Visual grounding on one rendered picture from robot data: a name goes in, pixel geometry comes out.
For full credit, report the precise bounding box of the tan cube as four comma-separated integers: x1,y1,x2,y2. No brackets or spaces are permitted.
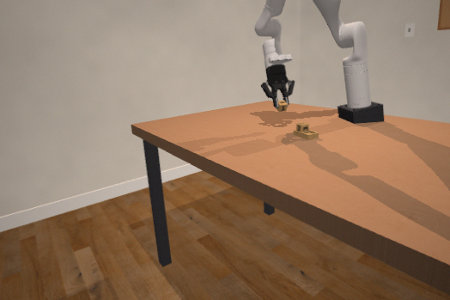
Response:
277,101,288,112
296,122,309,133

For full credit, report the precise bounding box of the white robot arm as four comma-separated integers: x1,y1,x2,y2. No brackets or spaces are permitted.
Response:
255,0,371,108

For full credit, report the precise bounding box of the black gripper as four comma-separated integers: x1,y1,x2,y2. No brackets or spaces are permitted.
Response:
261,64,295,108

